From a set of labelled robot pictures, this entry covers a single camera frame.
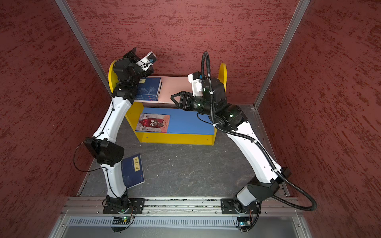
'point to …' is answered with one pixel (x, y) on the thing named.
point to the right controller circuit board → (243, 221)
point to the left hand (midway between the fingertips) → (139, 55)
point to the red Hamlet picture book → (152, 122)
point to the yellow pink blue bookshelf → (186, 127)
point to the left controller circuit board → (121, 220)
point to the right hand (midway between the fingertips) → (175, 101)
